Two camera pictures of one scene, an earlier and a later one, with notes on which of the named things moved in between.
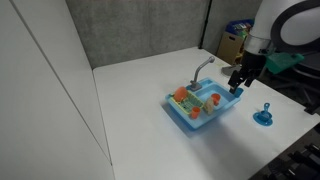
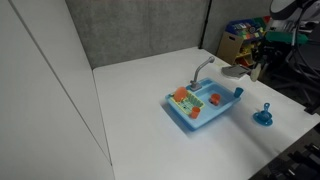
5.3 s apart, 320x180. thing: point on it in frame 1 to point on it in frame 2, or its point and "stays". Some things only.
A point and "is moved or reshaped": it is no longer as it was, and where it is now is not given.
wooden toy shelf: x=231 y=46 stays
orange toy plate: x=180 y=93 stays
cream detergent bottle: x=209 y=103 is moved or reshaped
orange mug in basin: x=216 y=98 stays
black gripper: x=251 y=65 to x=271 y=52
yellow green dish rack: x=191 y=100 stays
